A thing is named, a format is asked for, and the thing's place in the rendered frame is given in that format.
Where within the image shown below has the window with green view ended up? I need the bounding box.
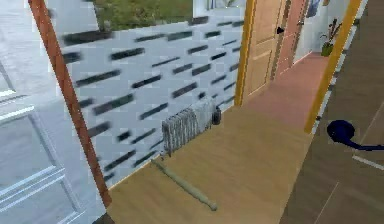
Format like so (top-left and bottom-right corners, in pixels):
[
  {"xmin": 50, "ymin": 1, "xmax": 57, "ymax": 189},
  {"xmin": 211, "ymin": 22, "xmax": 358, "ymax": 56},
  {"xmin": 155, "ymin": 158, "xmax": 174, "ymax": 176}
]
[{"xmin": 90, "ymin": 0, "xmax": 194, "ymax": 33}]

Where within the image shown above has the white panelled room door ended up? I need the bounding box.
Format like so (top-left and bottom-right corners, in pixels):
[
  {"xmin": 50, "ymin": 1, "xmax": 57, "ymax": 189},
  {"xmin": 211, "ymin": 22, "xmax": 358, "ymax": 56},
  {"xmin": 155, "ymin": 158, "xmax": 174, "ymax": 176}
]
[{"xmin": 0, "ymin": 0, "xmax": 108, "ymax": 224}]

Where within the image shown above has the dark brown room door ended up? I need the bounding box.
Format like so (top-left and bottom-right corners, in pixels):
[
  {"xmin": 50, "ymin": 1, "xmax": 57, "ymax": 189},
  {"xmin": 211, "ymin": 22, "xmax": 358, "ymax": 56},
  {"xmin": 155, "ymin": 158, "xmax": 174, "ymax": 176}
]
[{"xmin": 279, "ymin": 0, "xmax": 384, "ymax": 224}]

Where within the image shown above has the pink room door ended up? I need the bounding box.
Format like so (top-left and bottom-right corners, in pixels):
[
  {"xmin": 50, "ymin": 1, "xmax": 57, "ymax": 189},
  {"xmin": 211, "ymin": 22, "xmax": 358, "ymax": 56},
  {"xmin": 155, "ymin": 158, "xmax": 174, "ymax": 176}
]
[{"xmin": 276, "ymin": 0, "xmax": 309, "ymax": 76}]

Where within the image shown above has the dark blue door handle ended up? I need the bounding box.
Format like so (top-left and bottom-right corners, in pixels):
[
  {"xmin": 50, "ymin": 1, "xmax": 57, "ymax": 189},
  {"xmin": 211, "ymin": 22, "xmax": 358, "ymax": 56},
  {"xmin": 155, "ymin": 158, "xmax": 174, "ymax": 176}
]
[{"xmin": 326, "ymin": 119, "xmax": 384, "ymax": 152}]

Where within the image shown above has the green potted house plant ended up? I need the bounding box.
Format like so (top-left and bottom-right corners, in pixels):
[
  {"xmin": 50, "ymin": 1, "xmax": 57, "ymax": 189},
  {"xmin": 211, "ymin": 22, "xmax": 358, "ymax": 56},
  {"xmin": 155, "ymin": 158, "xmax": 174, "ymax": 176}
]
[{"xmin": 320, "ymin": 18, "xmax": 343, "ymax": 58}]

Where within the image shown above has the light wooden room door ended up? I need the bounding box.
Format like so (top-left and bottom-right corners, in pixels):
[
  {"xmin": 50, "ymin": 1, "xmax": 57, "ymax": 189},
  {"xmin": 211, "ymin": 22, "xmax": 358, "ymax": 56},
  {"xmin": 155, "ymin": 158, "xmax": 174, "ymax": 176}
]
[{"xmin": 242, "ymin": 0, "xmax": 288, "ymax": 101}]

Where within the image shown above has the grey ribbed radiator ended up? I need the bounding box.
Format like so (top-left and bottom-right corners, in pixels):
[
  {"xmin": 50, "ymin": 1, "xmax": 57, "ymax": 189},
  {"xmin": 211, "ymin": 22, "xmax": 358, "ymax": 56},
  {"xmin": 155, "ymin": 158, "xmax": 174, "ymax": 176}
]
[{"xmin": 161, "ymin": 99, "xmax": 222, "ymax": 158}]

